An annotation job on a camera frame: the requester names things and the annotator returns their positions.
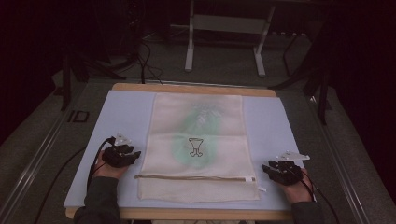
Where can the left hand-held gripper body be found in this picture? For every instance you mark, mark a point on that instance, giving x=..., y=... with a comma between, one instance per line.
x=115, y=157

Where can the person's right hand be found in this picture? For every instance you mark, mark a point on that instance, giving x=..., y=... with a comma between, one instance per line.
x=297, y=191

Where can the light blue table mat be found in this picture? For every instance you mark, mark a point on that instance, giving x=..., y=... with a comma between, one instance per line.
x=124, y=112

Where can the metal floor rail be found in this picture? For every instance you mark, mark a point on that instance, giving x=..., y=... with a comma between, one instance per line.
x=342, y=168
x=34, y=165

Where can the white mesh laundry bag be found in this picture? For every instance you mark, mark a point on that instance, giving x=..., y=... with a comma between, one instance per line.
x=199, y=121

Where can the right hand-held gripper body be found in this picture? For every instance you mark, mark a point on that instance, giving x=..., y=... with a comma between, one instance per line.
x=288, y=174

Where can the wooden table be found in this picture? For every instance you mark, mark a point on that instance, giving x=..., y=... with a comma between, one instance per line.
x=193, y=88

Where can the person's left hand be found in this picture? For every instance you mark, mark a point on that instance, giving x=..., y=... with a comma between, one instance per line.
x=109, y=170

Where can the black tripod stand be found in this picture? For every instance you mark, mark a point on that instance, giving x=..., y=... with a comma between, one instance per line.
x=74, y=68
x=314, y=81

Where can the white metal stand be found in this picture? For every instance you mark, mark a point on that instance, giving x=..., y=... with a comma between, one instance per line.
x=229, y=23

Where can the green garment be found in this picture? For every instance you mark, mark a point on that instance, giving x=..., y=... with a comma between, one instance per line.
x=199, y=124

